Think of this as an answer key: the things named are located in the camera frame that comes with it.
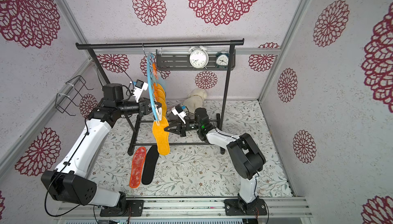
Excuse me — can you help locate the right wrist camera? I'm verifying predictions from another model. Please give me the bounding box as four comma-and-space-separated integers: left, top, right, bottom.
171, 104, 187, 124

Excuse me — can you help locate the black metal clothes rack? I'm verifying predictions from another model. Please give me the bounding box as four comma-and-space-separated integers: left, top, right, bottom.
76, 38, 245, 156

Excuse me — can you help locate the green alarm clock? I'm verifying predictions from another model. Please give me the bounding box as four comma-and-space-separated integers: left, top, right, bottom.
215, 51, 229, 68

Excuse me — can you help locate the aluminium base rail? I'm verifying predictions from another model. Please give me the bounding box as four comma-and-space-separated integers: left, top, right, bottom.
54, 197, 315, 224

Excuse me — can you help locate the black wire wall basket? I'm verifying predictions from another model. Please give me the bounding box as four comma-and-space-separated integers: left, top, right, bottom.
54, 75, 93, 117

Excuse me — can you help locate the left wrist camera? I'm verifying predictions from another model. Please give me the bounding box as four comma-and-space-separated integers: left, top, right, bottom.
133, 79, 148, 103

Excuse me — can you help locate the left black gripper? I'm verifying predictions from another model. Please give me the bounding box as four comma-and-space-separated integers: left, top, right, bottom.
117, 98, 162, 117

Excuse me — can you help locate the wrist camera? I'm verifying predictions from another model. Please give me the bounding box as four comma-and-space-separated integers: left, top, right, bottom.
133, 79, 148, 103
171, 104, 187, 124

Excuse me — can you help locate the orange insole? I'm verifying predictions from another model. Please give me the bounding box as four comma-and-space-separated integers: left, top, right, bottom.
152, 117, 170, 155
154, 83, 167, 117

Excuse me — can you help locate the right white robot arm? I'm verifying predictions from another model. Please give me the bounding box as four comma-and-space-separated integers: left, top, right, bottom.
164, 105, 266, 214

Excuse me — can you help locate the blue round clip hanger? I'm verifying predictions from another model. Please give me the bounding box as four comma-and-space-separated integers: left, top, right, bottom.
146, 52, 162, 125

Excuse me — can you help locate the red gel insole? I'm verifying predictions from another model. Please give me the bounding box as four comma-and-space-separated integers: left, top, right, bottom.
129, 146, 147, 189

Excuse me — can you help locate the black insole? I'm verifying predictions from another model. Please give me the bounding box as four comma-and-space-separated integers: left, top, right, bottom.
141, 145, 159, 185

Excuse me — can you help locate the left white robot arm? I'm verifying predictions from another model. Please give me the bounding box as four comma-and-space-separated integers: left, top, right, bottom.
41, 80, 160, 211

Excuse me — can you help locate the hanging orange insole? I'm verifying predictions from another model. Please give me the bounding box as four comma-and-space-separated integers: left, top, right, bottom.
154, 83, 167, 117

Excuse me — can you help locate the white alarm clock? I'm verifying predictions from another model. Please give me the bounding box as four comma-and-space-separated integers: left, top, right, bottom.
189, 46, 209, 69

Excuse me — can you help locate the cream plush toy dog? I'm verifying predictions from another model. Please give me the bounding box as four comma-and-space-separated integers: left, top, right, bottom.
183, 88, 208, 114

